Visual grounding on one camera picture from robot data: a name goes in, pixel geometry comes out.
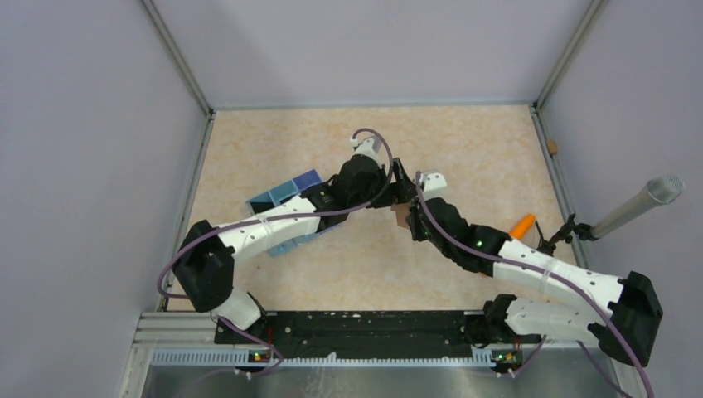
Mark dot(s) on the purple blue card box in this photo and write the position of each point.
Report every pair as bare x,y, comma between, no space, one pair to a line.
306,180

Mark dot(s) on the middle blue card box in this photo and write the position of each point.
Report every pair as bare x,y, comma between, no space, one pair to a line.
287,190

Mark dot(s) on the silver microphone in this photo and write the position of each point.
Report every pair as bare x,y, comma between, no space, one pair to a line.
659,191

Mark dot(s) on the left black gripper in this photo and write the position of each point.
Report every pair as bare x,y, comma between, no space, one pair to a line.
401,191

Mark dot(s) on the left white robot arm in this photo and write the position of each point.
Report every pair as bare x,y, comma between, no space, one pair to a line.
205,264

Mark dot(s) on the orange carrot toy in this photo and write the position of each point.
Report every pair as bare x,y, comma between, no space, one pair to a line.
523,226

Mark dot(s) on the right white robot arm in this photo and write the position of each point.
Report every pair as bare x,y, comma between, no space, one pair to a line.
621,315

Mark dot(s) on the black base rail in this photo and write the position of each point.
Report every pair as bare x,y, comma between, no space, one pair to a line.
382,334

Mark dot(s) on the black microphone tripod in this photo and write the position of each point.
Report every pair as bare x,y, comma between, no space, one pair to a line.
567,232

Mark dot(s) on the small tan block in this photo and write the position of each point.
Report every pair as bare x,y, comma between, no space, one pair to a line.
552,147

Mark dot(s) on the light blue card box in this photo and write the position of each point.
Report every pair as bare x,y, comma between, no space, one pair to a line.
264,202

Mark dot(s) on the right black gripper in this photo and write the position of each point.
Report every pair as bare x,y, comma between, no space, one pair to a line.
414,220

